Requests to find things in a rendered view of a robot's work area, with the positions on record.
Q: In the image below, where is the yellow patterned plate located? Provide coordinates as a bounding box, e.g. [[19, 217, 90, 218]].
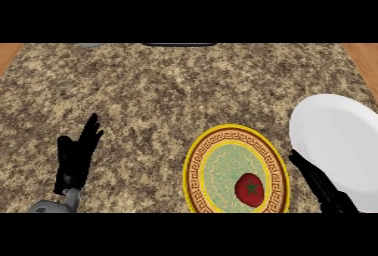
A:
[[182, 123, 292, 214]]

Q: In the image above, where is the white plate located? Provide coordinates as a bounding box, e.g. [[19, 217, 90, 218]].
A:
[[288, 93, 378, 213]]

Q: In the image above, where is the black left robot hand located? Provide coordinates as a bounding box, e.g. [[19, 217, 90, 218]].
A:
[[52, 112, 105, 196]]

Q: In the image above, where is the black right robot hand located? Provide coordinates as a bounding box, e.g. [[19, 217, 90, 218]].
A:
[[286, 148, 360, 214]]

